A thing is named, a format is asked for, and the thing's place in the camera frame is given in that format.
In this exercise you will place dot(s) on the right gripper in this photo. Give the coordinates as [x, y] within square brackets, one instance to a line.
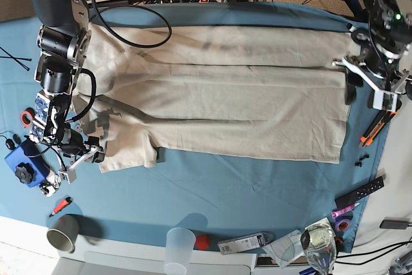
[72, 150]

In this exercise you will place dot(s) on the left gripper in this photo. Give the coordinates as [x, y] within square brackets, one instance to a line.
[381, 73]

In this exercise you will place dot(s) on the beige T-shirt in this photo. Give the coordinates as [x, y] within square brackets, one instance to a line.
[266, 93]

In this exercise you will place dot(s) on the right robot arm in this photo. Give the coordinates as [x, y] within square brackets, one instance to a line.
[63, 39]

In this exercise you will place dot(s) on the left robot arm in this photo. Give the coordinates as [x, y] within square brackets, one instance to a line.
[382, 45]

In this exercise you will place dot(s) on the orange utility knife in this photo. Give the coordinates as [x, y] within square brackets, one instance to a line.
[381, 119]

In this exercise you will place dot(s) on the white caster wheel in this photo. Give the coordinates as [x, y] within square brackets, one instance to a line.
[49, 186]

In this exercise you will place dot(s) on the red marker pen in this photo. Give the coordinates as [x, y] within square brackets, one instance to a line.
[60, 206]

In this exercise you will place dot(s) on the blue box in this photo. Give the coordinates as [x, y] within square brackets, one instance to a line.
[18, 155]

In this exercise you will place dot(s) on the black knob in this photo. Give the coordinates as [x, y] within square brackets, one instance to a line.
[24, 172]

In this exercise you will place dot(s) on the red tape roll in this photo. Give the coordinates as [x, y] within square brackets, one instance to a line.
[27, 116]

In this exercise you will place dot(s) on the small black screws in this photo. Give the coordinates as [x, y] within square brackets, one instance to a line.
[361, 159]

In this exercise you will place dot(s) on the grey mug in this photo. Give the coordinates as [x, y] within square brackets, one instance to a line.
[63, 233]

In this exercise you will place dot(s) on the black computer mouse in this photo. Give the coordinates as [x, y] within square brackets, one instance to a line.
[10, 144]

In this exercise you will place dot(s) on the blue tablecloth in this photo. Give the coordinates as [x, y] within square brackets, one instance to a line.
[225, 196]

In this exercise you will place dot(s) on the black remote control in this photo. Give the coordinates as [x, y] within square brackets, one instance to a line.
[360, 192]

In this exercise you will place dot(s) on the translucent plastic cup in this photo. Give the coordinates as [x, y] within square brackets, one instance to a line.
[178, 250]

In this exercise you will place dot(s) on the purple glue tube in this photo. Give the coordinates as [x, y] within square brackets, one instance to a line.
[337, 213]

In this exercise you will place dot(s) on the purple tape roll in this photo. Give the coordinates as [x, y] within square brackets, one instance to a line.
[342, 223]

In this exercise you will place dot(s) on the black phone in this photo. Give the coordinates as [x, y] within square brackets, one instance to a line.
[395, 224]

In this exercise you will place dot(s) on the packaged tool blister pack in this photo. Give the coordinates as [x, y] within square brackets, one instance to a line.
[245, 243]

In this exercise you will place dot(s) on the wine glass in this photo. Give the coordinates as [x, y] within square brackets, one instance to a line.
[318, 244]

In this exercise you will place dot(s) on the paper with drawing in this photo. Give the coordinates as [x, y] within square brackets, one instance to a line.
[287, 249]

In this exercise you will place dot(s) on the black cable ties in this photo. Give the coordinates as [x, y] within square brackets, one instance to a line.
[19, 60]

